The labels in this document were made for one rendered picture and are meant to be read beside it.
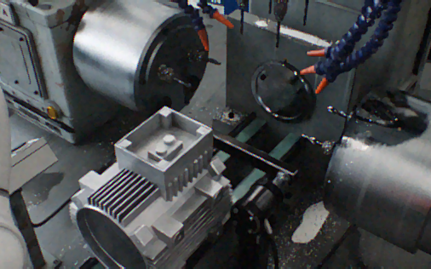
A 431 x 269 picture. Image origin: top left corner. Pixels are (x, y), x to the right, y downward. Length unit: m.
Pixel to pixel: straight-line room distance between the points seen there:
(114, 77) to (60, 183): 0.30
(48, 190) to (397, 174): 0.77
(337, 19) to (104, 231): 0.63
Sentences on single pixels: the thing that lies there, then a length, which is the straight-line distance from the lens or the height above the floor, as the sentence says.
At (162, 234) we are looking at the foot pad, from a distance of 0.81.
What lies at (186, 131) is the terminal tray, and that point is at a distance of 0.90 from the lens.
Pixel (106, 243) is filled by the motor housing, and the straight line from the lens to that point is 0.95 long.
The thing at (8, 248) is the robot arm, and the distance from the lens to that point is 0.59.
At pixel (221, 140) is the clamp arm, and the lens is 1.01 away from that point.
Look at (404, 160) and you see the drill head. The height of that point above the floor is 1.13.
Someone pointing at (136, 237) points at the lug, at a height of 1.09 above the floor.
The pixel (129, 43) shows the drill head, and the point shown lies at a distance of 1.11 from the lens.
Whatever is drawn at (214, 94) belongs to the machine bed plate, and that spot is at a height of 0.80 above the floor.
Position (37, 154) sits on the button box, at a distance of 0.97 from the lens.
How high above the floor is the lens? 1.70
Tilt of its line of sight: 41 degrees down
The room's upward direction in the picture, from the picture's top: straight up
